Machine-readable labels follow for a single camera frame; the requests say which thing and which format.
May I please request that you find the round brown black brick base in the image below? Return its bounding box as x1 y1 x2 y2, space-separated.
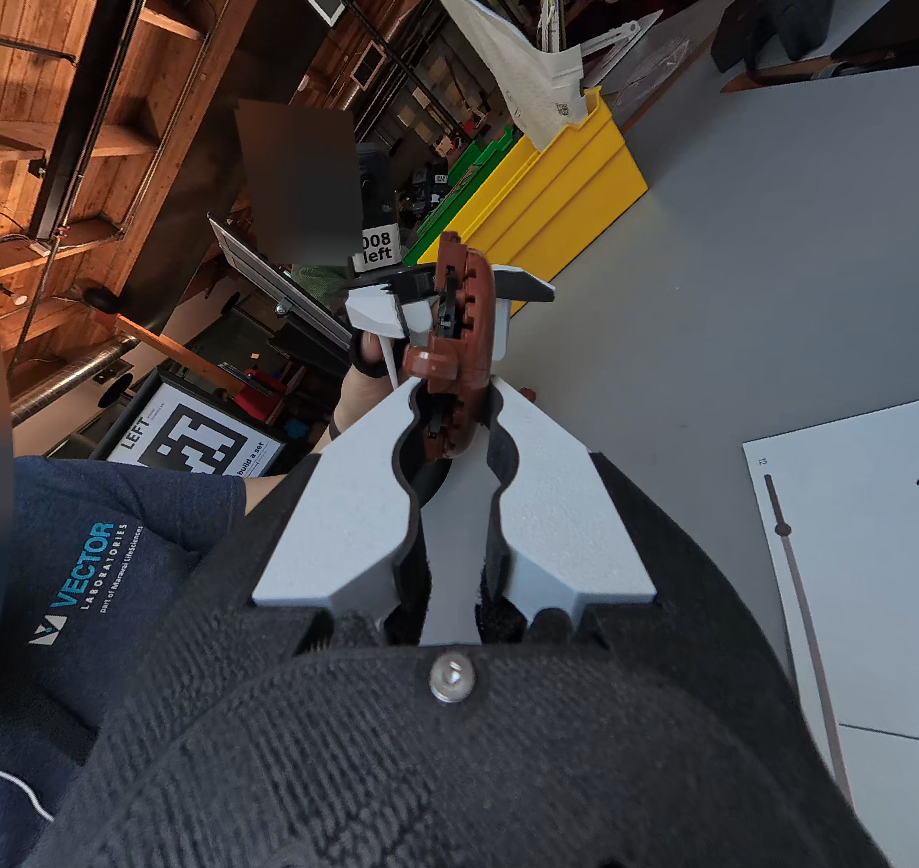
402 231 498 461

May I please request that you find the building instruction booklet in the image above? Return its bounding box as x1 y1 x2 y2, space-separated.
743 401 919 809

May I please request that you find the framed marker sign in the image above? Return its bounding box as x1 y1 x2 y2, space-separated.
108 371 290 485

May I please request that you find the person's left hand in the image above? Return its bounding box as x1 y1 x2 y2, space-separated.
332 369 400 442

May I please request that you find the person's navy shirt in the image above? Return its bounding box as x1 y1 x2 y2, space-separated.
0 455 249 868

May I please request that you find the aluminium frame rail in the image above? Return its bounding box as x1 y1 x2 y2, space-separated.
207 214 354 353

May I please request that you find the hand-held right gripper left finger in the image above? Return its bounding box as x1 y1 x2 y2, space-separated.
251 378 433 645

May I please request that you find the white paper bag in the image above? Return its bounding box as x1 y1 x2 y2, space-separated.
405 0 587 156

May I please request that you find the thin white cable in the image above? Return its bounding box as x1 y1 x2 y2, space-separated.
0 770 56 823

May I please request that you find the green plastic bin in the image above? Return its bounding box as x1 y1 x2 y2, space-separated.
402 124 519 267

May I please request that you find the silver ventilation duct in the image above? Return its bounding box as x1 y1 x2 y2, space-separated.
10 335 142 428

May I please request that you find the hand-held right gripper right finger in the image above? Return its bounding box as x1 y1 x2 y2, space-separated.
476 376 659 622

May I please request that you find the person's left forearm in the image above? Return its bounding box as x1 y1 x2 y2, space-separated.
243 437 338 519

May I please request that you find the grey desk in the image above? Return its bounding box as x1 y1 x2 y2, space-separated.
420 64 919 868

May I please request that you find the yellow plastic bin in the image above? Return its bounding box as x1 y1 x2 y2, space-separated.
447 85 649 289

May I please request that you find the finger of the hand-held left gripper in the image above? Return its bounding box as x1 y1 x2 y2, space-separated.
493 265 558 364
345 286 433 346

